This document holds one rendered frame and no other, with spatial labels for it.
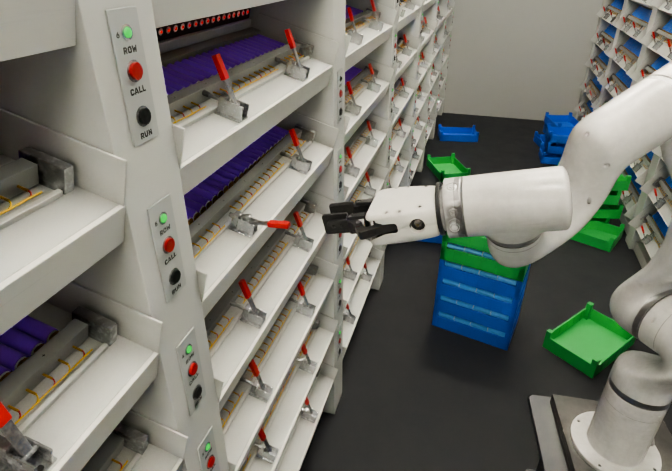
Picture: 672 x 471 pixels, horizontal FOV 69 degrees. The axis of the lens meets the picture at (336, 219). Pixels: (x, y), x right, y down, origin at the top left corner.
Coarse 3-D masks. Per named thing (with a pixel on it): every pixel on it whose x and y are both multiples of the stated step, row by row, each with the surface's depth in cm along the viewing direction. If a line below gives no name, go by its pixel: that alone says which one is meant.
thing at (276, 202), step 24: (288, 120) 115; (312, 120) 113; (312, 144) 114; (288, 168) 101; (312, 168) 104; (264, 192) 91; (288, 192) 93; (264, 216) 84; (216, 240) 75; (240, 240) 77; (264, 240) 84; (216, 264) 71; (240, 264) 75; (216, 288) 68
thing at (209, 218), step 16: (288, 144) 105; (272, 160) 97; (256, 176) 91; (240, 192) 85; (256, 192) 88; (208, 208) 78; (224, 208) 80; (240, 208) 83; (192, 224) 73; (208, 224) 75; (192, 240) 71
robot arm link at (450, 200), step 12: (444, 180) 66; (456, 180) 65; (444, 192) 65; (456, 192) 64; (444, 204) 64; (456, 204) 64; (444, 216) 65; (456, 216) 64; (444, 228) 67; (456, 228) 64
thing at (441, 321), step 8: (432, 320) 196; (440, 320) 194; (448, 320) 192; (448, 328) 194; (456, 328) 192; (464, 328) 190; (472, 328) 188; (472, 336) 190; (480, 336) 188; (488, 336) 186; (496, 336) 184; (496, 344) 186; (504, 344) 184
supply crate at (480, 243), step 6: (444, 240) 178; (450, 240) 177; (456, 240) 175; (462, 240) 174; (468, 240) 173; (474, 240) 172; (480, 240) 171; (486, 240) 170; (468, 246) 174; (474, 246) 173; (480, 246) 172; (486, 246) 170
